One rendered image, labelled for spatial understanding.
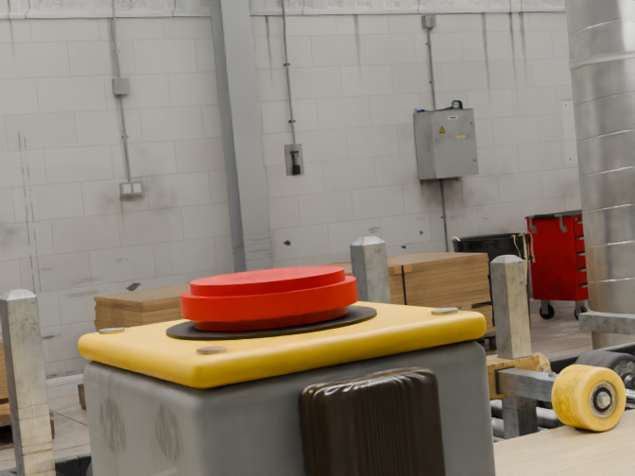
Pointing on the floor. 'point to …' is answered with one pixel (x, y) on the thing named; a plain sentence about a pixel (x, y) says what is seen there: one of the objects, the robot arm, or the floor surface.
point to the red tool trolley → (558, 260)
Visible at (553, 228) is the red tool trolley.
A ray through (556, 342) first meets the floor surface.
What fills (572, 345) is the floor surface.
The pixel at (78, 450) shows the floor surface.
